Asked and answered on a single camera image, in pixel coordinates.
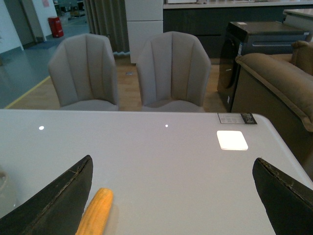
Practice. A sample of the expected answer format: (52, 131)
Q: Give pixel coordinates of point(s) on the white tall cabinet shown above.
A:
(144, 19)

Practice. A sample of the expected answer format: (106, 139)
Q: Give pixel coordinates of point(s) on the grey curtain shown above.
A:
(108, 18)

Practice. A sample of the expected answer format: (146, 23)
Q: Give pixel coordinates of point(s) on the brown sofa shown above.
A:
(280, 87)

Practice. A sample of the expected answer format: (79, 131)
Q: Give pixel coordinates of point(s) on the right grey upholstered chair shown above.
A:
(173, 70)

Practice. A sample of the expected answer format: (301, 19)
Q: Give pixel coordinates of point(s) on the steel pot with cream handles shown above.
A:
(8, 196)

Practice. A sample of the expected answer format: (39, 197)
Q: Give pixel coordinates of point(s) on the label sticker on table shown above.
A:
(236, 118)

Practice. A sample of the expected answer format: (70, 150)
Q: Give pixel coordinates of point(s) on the yellow corn cob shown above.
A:
(95, 217)

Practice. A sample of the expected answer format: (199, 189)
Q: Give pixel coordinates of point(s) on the red bin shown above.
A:
(56, 27)

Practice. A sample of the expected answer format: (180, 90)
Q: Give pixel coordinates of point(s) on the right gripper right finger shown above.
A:
(288, 203)

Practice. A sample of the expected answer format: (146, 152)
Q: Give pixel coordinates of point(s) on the dark kitchen counter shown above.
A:
(209, 21)

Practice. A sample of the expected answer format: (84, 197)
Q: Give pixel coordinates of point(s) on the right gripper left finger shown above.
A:
(56, 209)

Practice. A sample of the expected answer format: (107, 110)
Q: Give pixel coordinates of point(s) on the grey upholstered chair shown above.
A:
(173, 70)
(84, 74)

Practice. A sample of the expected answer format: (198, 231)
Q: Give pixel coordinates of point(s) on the left grey upholstered chair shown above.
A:
(84, 74)

